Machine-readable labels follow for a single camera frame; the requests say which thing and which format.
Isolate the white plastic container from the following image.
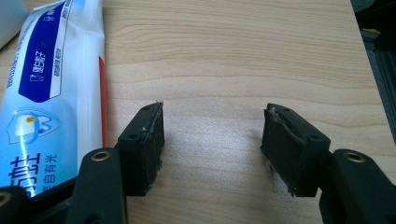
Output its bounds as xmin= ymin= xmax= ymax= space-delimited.
xmin=0 ymin=0 xmax=30 ymax=50

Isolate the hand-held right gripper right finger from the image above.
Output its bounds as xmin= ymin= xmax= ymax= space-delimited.
xmin=260 ymin=103 xmax=332 ymax=198

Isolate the blue and white toothpaste tube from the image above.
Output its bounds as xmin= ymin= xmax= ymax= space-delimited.
xmin=0 ymin=0 xmax=109 ymax=199

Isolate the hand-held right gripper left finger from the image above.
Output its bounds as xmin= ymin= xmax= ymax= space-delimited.
xmin=117 ymin=101 xmax=166 ymax=198

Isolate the grey metal frame rail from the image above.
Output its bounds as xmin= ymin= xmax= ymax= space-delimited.
xmin=362 ymin=31 xmax=396 ymax=145

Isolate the dark equipment with yellow tag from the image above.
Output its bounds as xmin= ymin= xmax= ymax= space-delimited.
xmin=349 ymin=0 xmax=396 ymax=43

